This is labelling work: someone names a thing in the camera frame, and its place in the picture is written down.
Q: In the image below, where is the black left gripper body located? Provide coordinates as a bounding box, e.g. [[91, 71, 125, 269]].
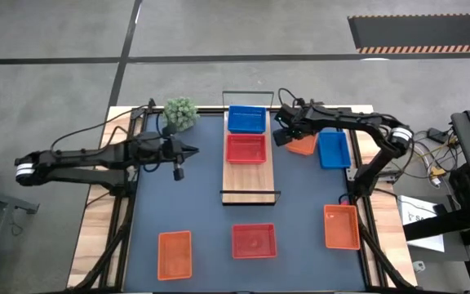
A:
[[131, 136, 181, 164]]

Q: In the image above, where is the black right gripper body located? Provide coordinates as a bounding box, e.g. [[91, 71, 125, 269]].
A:
[[284, 105, 320, 136]]

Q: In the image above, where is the orange plastic slotted basket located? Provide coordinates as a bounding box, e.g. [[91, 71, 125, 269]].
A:
[[286, 133, 318, 157], [157, 229, 193, 282], [323, 203, 361, 251]]

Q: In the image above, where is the red plastic slotted basket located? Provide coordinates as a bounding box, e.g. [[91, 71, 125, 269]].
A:
[[225, 133, 268, 165], [231, 222, 278, 261]]

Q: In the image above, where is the blue plastic slotted basket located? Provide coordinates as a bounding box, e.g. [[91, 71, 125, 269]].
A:
[[317, 130, 353, 170], [227, 105, 268, 135]]

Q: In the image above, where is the green artificial plant grey pot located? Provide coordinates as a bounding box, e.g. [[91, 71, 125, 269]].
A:
[[162, 96, 201, 133]]

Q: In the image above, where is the white paper sheet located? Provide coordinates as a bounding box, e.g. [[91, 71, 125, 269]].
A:
[[397, 194, 446, 253]]

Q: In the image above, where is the black power adapter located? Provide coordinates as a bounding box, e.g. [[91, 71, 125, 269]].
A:
[[426, 127, 449, 145]]

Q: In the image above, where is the black hazard-striped floor mat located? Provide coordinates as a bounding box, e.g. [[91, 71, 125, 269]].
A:
[[348, 13, 470, 55]]

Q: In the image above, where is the black metal beam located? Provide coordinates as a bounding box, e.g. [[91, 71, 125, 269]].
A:
[[402, 206, 470, 242]]

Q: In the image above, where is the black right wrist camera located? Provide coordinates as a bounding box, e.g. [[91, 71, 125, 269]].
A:
[[274, 104, 298, 123]]

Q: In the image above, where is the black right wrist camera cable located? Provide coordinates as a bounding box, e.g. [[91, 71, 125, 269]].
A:
[[277, 87, 301, 108]]

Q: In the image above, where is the black metal table frame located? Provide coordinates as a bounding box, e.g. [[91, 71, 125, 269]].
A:
[[67, 97, 419, 294]]

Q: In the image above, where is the wooden shelf with black frame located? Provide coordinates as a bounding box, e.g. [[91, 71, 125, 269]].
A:
[[219, 90, 282, 207]]

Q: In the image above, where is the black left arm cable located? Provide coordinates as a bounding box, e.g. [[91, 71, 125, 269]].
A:
[[50, 104, 151, 153]]

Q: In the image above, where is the yellow cable connector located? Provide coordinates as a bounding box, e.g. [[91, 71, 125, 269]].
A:
[[428, 163, 446, 188]]

